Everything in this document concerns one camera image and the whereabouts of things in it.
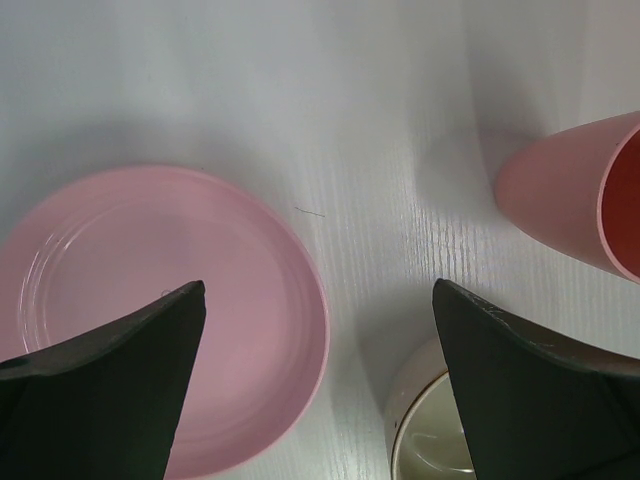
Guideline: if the beige bowl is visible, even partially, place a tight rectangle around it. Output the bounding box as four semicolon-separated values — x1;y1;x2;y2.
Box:
384;338;476;479

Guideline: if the pink plate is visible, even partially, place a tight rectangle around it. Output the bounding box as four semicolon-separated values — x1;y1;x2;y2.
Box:
1;166;329;479

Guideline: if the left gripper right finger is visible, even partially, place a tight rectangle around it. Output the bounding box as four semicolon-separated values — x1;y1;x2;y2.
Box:
432;279;639;479

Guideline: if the pink cup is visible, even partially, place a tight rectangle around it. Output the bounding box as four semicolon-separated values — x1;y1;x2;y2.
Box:
494;112;639;282

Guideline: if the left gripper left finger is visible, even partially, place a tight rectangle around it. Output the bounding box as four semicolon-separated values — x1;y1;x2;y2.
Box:
1;281;206;479

